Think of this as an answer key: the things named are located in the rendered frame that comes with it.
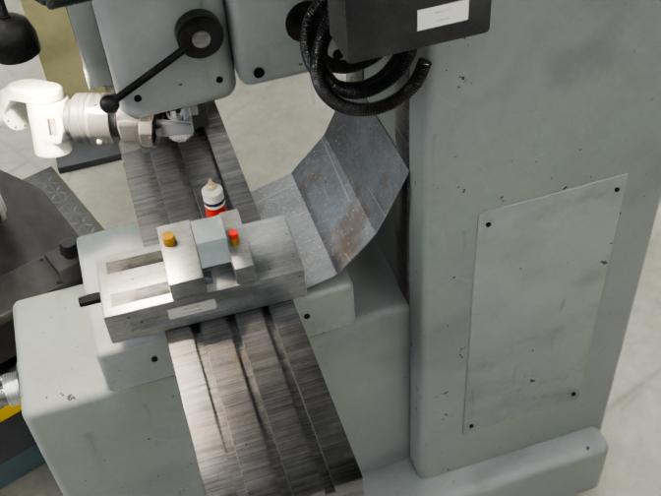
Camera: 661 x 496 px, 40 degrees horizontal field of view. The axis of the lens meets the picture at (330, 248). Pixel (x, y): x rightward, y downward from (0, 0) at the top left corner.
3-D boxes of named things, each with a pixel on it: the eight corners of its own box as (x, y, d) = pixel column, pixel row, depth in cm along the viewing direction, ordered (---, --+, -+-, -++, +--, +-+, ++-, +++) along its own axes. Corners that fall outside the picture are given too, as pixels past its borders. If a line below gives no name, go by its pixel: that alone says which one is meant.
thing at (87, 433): (92, 565, 215) (16, 417, 173) (78, 454, 237) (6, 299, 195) (414, 464, 230) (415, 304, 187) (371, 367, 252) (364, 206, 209)
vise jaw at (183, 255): (172, 301, 155) (168, 284, 152) (160, 242, 166) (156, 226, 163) (208, 292, 156) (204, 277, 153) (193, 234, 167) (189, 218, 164)
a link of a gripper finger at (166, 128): (194, 134, 158) (158, 134, 158) (191, 119, 156) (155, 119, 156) (192, 140, 157) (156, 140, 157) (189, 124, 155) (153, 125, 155)
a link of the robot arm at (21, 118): (40, 93, 154) (-12, 84, 161) (49, 145, 158) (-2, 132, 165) (70, 84, 159) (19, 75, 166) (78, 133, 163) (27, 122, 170)
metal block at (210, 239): (202, 269, 158) (196, 244, 154) (196, 245, 162) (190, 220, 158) (231, 262, 159) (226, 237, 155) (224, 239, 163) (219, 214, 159)
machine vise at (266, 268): (112, 344, 158) (96, 302, 151) (103, 283, 169) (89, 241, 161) (307, 296, 164) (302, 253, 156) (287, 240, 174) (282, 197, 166)
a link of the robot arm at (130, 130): (148, 119, 151) (77, 119, 152) (157, 163, 158) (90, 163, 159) (161, 75, 160) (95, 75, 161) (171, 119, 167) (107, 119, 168)
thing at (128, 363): (110, 397, 175) (94, 357, 167) (88, 274, 199) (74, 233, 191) (357, 326, 184) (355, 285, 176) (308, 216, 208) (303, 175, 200)
